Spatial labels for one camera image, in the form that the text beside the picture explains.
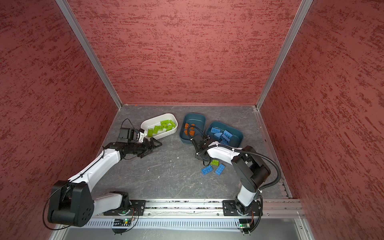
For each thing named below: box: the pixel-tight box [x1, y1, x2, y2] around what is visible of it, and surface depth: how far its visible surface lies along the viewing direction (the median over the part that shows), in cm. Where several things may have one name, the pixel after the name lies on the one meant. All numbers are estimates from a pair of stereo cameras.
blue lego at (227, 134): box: [223, 130, 233, 139], surface depth 102 cm
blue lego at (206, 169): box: [201, 165, 213, 176], surface depth 89 cm
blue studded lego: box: [221, 134, 231, 144], surface depth 102 cm
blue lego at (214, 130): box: [210, 127, 221, 133], surface depth 105 cm
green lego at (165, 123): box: [160, 119, 170, 126], surface depth 111 cm
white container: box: [140, 113, 179, 140], surface depth 108 cm
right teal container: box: [205, 121, 244, 148], surface depth 103 cm
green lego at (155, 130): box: [153, 125, 159, 134], surface depth 106 cm
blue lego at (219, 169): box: [215, 163, 226, 176], surface depth 87 cm
